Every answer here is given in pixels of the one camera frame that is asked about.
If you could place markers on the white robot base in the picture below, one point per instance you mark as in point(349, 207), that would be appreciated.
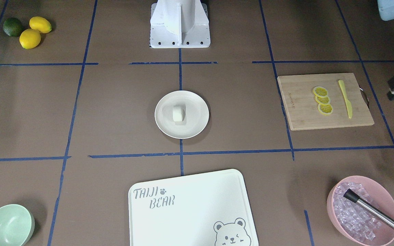
point(178, 24)

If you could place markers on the white bear tray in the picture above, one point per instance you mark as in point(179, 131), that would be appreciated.
point(207, 209)

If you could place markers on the yellow plastic knife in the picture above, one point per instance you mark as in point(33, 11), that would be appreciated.
point(347, 102)

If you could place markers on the lemon slice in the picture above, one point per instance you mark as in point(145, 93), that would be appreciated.
point(325, 109)
point(320, 92)
point(322, 100)

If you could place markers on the bamboo cutting board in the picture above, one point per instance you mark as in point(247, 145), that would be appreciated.
point(301, 107)

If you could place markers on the metal muddler stick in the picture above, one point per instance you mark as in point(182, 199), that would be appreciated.
point(355, 198)

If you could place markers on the pink bowl with ice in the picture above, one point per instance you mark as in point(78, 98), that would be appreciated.
point(352, 220)

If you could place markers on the white round plate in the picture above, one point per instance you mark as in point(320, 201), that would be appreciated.
point(196, 114)

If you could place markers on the yellow lemon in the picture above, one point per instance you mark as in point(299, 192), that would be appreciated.
point(40, 24)
point(30, 38)

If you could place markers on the green avocado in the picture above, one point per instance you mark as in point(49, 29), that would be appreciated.
point(13, 27)

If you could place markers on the green bowl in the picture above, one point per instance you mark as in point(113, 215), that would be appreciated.
point(17, 225)

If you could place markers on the metal cutting board handle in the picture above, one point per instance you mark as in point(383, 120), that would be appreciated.
point(365, 98)

